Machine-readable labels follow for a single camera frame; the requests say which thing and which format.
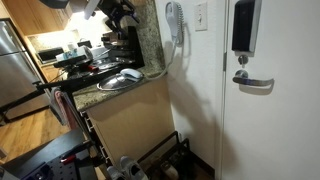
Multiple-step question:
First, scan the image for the silver door lever handle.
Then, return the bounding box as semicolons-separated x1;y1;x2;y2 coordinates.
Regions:
232;70;274;87

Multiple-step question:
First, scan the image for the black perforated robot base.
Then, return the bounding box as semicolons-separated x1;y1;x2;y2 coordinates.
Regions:
0;129;98;180

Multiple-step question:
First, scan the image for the white entry door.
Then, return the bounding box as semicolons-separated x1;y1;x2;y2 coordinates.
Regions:
221;0;320;180

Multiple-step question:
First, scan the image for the grey sneaker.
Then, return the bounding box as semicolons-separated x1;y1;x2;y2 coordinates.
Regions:
120;156;149;180
107;166;126;180

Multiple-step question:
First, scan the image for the orange black clamp left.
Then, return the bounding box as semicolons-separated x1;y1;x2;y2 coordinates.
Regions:
60;140;94;165

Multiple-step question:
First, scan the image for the grey sneaker lower right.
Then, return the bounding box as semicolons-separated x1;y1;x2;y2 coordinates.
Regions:
107;166;126;180

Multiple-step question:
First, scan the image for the black electronic door lock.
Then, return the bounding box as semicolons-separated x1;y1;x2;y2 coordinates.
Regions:
232;0;262;53

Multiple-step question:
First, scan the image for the black coffee machine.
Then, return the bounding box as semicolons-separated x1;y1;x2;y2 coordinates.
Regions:
101;26;145;69

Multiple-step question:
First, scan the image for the wooden upper cabinet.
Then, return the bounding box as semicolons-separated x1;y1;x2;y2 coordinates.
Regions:
1;0;72;35

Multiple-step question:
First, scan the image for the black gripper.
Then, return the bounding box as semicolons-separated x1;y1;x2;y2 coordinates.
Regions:
97;0;139;34

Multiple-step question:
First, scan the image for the round silver pan lid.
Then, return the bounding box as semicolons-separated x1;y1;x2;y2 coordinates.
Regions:
97;73;142;91

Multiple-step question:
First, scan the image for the grey sneaker upper right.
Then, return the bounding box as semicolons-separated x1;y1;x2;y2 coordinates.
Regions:
120;156;149;180

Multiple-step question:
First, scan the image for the black microwave oven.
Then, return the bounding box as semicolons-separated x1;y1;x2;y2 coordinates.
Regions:
37;47;64;64

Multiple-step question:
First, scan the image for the white wall telephone handset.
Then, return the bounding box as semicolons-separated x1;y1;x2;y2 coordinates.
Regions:
165;1;184;45

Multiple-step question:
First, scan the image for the granite counter top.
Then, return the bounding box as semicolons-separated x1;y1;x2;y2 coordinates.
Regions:
73;0;165;112

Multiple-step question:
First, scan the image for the black metal shoe rack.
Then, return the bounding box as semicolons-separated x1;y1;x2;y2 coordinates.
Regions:
137;130;198;180

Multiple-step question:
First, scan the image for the stainless steel refrigerator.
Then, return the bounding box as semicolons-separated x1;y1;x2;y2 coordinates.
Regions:
0;18;49;120

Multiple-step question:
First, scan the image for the pink hanging towel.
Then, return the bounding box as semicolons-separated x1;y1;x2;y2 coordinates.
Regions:
50;87;78;129

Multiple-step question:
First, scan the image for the white light switch plate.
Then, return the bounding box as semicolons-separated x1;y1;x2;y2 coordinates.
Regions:
195;2;207;31

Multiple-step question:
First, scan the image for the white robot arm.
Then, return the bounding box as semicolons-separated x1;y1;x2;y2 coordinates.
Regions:
39;0;139;35

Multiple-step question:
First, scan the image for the white telephone cable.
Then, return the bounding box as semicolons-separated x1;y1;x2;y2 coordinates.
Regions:
143;2;186;81

